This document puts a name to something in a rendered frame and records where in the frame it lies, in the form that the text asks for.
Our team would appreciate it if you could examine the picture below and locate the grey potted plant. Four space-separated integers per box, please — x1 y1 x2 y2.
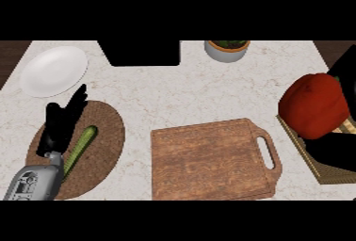
202 40 251 63

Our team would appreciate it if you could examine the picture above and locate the brown wooden cutting board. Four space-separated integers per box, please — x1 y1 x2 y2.
150 118 283 201

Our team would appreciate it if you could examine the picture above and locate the checkered basket liner cloth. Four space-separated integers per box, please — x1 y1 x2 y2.
331 120 356 136

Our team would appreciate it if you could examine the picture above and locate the round cork placemat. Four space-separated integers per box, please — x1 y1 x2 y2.
25 100 127 201

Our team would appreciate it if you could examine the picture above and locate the green cucumber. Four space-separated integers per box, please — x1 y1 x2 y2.
60 125 99 182

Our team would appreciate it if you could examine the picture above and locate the black appliance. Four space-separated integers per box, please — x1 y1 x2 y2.
96 40 181 68

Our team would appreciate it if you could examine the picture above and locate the wicker basket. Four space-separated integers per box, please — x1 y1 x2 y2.
274 114 356 185

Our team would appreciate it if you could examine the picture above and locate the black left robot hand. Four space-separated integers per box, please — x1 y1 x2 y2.
35 83 88 158

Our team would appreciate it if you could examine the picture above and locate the white plate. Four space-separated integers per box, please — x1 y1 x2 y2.
19 45 88 99

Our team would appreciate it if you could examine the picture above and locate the red bell pepper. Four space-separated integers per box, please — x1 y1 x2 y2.
276 72 351 140

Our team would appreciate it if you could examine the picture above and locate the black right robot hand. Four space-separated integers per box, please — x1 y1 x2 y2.
301 52 356 173

